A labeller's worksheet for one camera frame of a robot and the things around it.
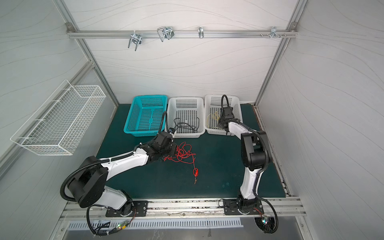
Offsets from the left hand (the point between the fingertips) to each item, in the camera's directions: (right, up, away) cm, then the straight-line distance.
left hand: (177, 143), depth 89 cm
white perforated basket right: (+25, +25, +30) cm, 46 cm away
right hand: (+33, +14, +12) cm, 37 cm away
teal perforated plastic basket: (-27, +17, +25) cm, 41 cm away
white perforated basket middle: (+4, +17, +25) cm, 31 cm away
